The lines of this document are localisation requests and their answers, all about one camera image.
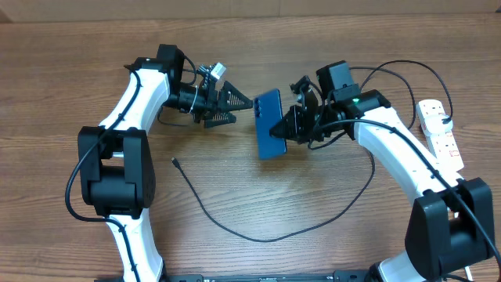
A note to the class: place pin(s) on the white power strip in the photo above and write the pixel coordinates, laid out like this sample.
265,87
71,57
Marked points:
440,140

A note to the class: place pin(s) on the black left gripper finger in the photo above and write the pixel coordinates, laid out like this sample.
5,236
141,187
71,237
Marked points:
216,119
230,98

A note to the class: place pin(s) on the white charger plug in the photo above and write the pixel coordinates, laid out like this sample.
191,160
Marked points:
436,124

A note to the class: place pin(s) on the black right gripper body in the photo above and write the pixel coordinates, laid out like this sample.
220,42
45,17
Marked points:
317,116

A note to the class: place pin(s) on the blue smartphone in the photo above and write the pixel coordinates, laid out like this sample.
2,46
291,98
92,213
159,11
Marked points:
268,112

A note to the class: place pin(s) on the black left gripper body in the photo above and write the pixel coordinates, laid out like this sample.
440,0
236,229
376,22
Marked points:
198,100

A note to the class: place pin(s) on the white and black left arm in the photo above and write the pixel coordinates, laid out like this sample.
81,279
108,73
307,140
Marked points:
115,163

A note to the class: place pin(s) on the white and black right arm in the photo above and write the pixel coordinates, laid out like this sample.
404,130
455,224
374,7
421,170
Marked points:
452,220

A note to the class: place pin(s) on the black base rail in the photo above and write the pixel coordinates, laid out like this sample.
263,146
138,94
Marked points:
305,276

